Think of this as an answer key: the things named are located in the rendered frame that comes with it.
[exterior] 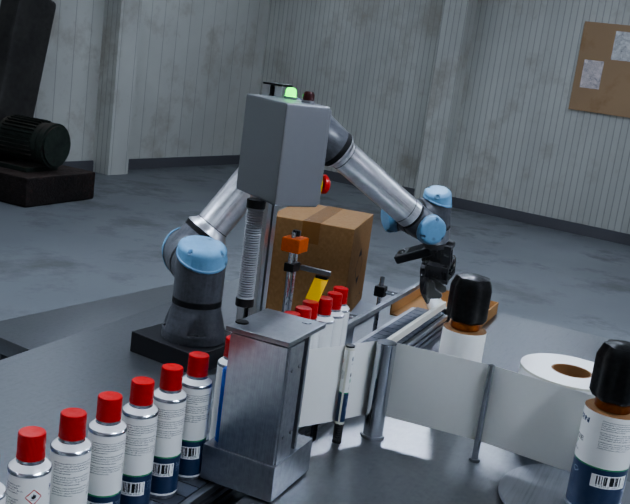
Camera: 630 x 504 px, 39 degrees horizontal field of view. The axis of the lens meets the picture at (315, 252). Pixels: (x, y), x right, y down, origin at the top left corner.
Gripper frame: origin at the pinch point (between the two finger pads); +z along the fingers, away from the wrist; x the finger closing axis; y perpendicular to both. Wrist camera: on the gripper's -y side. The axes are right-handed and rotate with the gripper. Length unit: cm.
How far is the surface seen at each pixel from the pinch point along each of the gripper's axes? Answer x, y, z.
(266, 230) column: -68, -12, -55
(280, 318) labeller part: -101, 9, -60
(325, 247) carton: -15.1, -24.3, -19.6
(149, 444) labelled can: -130, 3, -55
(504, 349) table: -1.3, 24.3, 9.8
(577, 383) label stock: -64, 52, -34
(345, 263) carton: -15.2, -18.3, -16.0
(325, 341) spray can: -72, 3, -34
